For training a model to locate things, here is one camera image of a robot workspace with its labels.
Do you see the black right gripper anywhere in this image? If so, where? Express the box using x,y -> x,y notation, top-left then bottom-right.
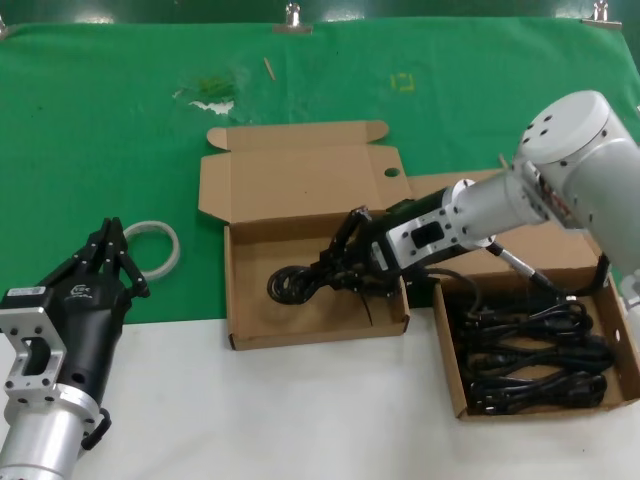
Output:
317,187 -> 455,301

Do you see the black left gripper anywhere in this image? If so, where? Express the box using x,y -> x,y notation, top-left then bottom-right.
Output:
47,216 -> 151,404

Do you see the open brown cardboard box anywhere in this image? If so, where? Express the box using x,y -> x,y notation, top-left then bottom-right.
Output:
198,119 -> 414,352
407,167 -> 631,422

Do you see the white tape roll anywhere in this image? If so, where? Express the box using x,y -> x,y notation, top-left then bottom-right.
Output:
122,219 -> 180,281

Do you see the green table cloth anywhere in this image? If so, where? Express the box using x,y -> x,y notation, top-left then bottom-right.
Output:
0,17 -> 640,331

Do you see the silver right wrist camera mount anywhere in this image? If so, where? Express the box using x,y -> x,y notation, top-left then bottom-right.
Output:
385,207 -> 464,274

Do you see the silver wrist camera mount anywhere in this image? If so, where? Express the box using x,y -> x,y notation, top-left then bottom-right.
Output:
385,207 -> 464,274
0,286 -> 67,406

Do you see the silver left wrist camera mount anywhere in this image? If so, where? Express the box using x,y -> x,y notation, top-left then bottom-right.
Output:
0,286 -> 67,406

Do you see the black cable with silver connector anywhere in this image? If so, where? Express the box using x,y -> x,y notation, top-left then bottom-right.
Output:
407,242 -> 614,311

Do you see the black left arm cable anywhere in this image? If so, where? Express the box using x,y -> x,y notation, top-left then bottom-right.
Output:
82,408 -> 112,452

